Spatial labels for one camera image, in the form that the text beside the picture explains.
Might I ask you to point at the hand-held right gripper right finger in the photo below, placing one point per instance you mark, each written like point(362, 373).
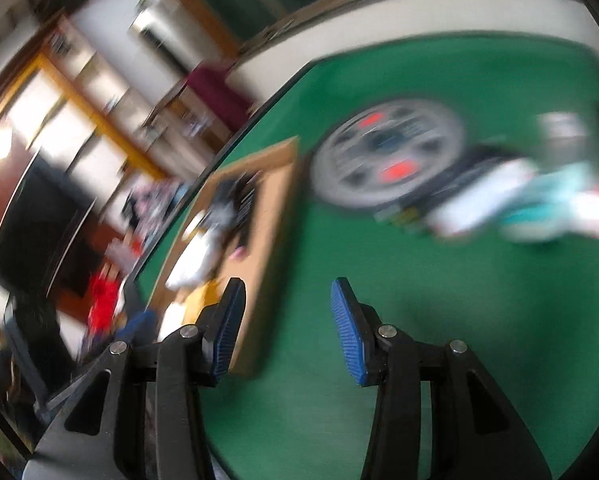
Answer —
point(347, 340)

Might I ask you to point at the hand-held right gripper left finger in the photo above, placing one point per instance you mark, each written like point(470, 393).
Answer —
point(229, 325)

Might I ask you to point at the brown cardboard box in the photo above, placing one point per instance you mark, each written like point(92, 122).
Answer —
point(274, 200)

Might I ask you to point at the white spray can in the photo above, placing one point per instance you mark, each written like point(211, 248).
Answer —
point(474, 200)

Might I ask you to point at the small white red-print box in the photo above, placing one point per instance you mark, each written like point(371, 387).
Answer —
point(597, 210)

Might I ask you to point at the red cloth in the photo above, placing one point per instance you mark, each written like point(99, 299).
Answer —
point(104, 295)

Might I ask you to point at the pile of patterned clothes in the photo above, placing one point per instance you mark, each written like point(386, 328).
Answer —
point(152, 200)

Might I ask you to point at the round grey table console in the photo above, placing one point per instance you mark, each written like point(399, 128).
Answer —
point(379, 160)

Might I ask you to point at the black grey padded seat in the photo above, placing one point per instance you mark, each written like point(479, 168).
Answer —
point(34, 340)

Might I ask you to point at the black flat television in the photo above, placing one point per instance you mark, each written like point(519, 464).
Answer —
point(39, 225)

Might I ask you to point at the carved wooden chair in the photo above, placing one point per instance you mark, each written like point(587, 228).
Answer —
point(179, 115)

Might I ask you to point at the maroon cloth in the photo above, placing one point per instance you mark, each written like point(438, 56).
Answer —
point(219, 87)

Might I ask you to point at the standing air conditioner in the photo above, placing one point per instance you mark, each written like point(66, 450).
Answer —
point(154, 35)

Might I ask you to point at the wooden wall shelf unit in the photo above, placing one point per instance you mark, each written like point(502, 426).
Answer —
point(79, 90)

